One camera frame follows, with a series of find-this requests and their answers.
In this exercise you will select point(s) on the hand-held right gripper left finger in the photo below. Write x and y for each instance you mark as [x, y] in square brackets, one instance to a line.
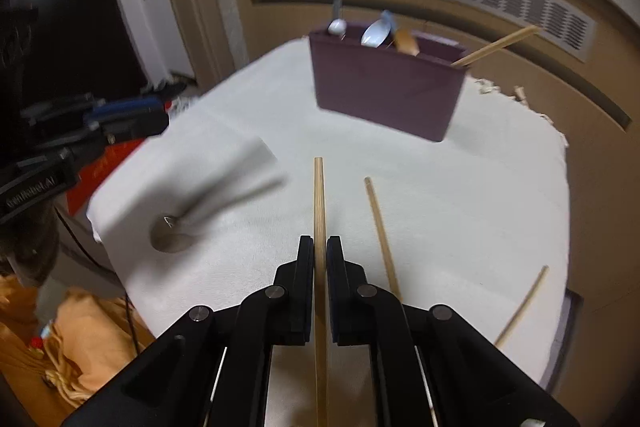
[306, 287]

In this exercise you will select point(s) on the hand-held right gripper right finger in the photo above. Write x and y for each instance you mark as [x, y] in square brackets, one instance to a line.
[334, 297]

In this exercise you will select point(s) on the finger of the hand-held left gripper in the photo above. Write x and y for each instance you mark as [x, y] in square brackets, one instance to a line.
[125, 108]
[130, 129]

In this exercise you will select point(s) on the wooden chopstick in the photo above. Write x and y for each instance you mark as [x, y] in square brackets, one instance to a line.
[495, 47]
[320, 207]
[525, 302]
[380, 227]

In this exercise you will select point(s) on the purple plastic container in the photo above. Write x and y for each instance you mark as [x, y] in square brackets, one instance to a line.
[380, 92]

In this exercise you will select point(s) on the white round-headed utensil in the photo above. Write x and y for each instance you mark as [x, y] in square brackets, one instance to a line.
[337, 26]

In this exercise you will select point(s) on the brown wooden spoon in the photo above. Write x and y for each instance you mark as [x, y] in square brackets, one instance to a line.
[406, 42]

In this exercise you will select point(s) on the red box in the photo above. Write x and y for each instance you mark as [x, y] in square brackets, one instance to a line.
[115, 157]

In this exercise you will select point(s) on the white fringed cloth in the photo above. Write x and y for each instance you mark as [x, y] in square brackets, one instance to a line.
[450, 207]

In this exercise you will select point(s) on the orange cloth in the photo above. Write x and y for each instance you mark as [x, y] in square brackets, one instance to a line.
[85, 332]

